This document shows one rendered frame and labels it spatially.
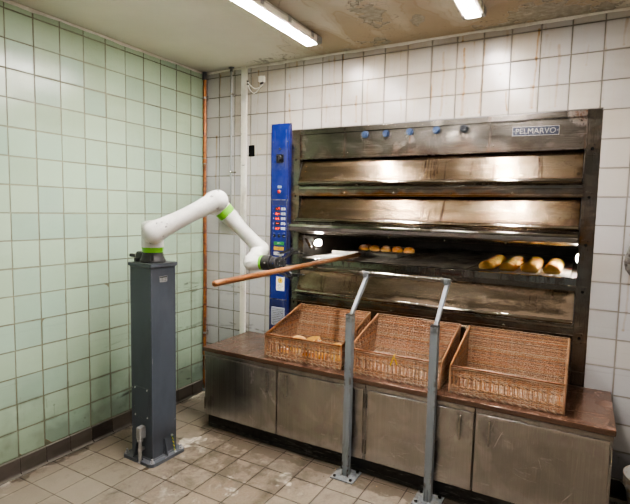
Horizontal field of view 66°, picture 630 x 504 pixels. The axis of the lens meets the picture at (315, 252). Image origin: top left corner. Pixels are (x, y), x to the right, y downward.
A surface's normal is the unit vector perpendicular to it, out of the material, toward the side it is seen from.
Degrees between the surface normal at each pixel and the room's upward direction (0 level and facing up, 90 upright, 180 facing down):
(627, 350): 90
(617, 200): 90
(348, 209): 70
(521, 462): 93
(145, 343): 90
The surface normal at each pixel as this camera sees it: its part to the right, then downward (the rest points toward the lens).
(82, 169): 0.87, 0.06
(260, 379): -0.48, 0.07
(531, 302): -0.45, -0.28
